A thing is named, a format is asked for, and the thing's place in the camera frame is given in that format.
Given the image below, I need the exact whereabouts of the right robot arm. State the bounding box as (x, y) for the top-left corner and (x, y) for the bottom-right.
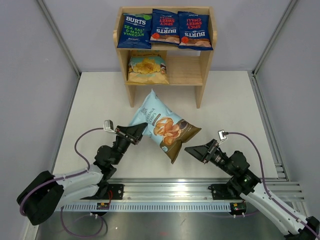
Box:
(184, 139), (320, 240)

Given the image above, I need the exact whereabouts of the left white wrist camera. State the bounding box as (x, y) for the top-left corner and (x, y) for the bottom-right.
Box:
(103, 119), (115, 133)

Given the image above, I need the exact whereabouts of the blue Burts chilli bag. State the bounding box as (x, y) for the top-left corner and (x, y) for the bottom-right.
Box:
(149, 8), (180, 46)
(177, 11), (214, 51)

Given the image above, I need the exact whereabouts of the blue Burts sea salt bag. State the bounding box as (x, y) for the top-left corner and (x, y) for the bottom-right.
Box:
(117, 13), (152, 49)

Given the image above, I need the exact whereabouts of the light blue cassava chips bag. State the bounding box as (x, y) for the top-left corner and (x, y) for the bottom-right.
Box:
(129, 90), (201, 164)

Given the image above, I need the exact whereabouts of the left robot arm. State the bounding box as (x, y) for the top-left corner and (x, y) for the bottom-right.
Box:
(16, 120), (148, 226)

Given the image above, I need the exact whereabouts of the wooden two-tier shelf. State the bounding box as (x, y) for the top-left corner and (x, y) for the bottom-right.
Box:
(113, 6), (218, 109)

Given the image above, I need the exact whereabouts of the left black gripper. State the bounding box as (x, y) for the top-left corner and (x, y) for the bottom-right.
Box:
(112, 122), (148, 165)

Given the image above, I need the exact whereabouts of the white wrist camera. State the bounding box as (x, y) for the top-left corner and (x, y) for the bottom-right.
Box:
(103, 119), (115, 133)
(218, 129), (229, 146)

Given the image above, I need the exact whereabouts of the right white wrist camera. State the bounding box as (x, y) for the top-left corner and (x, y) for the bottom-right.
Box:
(218, 129), (229, 146)

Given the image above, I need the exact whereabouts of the aluminium mounting rail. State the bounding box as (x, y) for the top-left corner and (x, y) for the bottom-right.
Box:
(108, 178), (305, 202)

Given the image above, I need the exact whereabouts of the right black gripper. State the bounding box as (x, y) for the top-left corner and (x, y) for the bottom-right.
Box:
(185, 138), (235, 176)

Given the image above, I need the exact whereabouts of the white slotted cable duct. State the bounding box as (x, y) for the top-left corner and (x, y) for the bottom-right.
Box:
(63, 202), (231, 213)

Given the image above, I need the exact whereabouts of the tan kettle cooked chips bag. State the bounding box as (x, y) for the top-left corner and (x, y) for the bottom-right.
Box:
(127, 50), (169, 85)

